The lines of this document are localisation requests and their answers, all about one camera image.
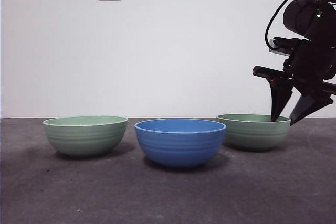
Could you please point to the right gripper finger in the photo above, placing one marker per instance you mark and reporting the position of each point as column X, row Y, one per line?
column 279, row 95
column 308, row 107

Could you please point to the green ribbed bowl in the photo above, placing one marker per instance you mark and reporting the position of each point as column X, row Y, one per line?
column 84, row 140
column 257, row 136

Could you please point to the blue ribbed bowl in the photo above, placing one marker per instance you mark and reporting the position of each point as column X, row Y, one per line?
column 181, row 148

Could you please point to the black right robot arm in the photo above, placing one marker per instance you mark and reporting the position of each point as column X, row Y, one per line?
column 304, row 16

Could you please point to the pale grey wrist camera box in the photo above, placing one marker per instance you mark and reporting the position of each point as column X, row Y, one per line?
column 277, row 51

